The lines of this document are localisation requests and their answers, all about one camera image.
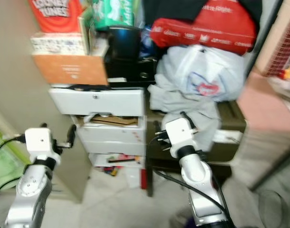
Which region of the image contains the white plastic drawer unit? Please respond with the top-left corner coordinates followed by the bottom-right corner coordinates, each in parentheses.
top-left (48, 86), bottom-right (146, 168)

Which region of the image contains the brown cardboard sheet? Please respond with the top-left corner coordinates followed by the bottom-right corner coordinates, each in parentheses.
top-left (89, 115), bottom-right (136, 126)

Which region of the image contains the grey garment with heart print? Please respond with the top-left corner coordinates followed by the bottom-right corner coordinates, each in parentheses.
top-left (147, 44), bottom-right (245, 148)

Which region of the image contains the dark olive storage box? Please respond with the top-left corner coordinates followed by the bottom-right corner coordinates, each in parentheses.
top-left (146, 95), bottom-right (248, 164)

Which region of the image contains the light green fabric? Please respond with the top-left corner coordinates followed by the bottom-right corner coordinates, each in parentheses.
top-left (0, 128), bottom-right (17, 190)

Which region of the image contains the orange cardboard box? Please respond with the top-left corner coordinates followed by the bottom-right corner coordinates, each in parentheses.
top-left (32, 53), bottom-right (108, 86)

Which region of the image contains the black appliance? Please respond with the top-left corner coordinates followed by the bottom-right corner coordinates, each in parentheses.
top-left (107, 59), bottom-right (153, 84)

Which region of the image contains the white patterned box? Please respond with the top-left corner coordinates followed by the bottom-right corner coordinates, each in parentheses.
top-left (30, 32), bottom-right (86, 55)

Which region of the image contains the large red plastic package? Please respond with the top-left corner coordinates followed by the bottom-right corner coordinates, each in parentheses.
top-left (150, 2), bottom-right (257, 54)

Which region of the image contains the black pot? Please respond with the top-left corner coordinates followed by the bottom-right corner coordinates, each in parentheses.
top-left (107, 26), bottom-right (141, 61)

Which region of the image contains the red Looney Tunes bag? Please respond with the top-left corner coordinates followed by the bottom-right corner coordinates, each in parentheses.
top-left (28, 0), bottom-right (84, 33)

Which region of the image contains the beige and brown lattice basket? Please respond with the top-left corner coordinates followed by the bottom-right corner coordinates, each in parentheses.
top-left (257, 0), bottom-right (290, 77)

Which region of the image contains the green printed pack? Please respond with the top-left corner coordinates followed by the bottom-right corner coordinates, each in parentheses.
top-left (92, 0), bottom-right (136, 29)

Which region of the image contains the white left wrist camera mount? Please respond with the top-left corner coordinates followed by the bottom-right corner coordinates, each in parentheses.
top-left (25, 128), bottom-right (58, 161)

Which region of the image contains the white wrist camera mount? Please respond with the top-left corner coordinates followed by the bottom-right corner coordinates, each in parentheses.
top-left (164, 117), bottom-right (197, 158)
top-left (25, 128), bottom-right (58, 161)

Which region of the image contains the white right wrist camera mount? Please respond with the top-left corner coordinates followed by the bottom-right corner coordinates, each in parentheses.
top-left (164, 117), bottom-right (197, 158)

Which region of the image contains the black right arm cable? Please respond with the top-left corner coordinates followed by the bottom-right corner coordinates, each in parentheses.
top-left (152, 169), bottom-right (231, 224)

